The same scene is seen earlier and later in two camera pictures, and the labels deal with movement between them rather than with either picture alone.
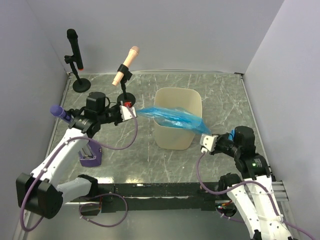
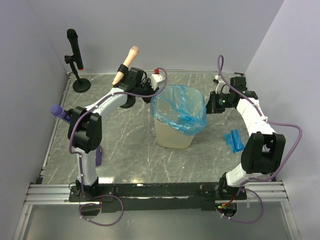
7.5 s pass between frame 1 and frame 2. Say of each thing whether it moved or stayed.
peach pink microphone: stayed
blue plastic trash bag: moved
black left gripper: moved
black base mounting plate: stayed
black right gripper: moved
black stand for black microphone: stayed
